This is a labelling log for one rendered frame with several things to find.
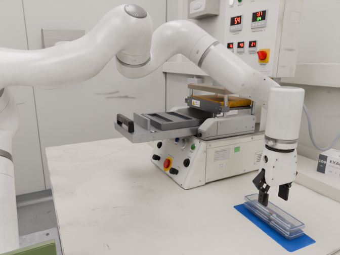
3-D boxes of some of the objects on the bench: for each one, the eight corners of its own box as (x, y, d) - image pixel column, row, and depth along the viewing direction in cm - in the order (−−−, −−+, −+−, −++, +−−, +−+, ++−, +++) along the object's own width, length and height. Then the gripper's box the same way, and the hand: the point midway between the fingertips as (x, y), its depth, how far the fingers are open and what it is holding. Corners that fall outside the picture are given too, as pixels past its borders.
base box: (234, 144, 147) (236, 115, 143) (291, 168, 115) (296, 131, 111) (149, 159, 123) (149, 125, 119) (190, 195, 91) (192, 149, 87)
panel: (150, 160, 121) (165, 124, 120) (182, 187, 95) (202, 141, 95) (146, 159, 120) (162, 122, 119) (178, 186, 94) (198, 139, 94)
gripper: (291, 136, 76) (284, 189, 81) (245, 142, 69) (240, 201, 74) (314, 143, 70) (304, 201, 74) (266, 152, 63) (259, 215, 67)
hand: (273, 197), depth 74 cm, fingers open, 7 cm apart
